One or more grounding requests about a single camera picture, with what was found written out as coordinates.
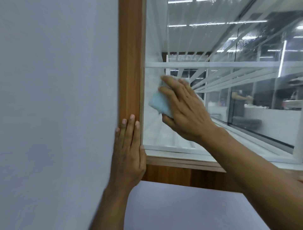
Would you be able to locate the person's right hand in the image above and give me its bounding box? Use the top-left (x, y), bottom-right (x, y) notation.
top-left (158, 75), bottom-right (223, 145)

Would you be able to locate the person's left hand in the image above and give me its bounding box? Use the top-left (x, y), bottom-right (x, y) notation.
top-left (106, 114), bottom-right (147, 190)

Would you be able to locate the light blue cleaning cloth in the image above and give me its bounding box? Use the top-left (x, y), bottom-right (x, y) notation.
top-left (148, 75), bottom-right (204, 118)

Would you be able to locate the wooden framed display cabinet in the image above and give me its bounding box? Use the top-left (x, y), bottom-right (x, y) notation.
top-left (117, 0), bottom-right (303, 230)

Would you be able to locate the narrow glass panel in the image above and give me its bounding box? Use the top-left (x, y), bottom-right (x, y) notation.
top-left (142, 0), bottom-right (303, 164)

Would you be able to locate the person's right forearm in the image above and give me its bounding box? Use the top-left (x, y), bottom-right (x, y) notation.
top-left (201, 127), bottom-right (303, 230)

